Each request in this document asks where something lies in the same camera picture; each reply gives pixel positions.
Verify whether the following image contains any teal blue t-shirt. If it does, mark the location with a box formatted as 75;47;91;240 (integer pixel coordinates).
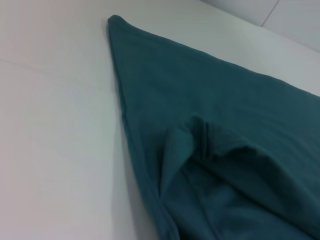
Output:
107;14;320;240

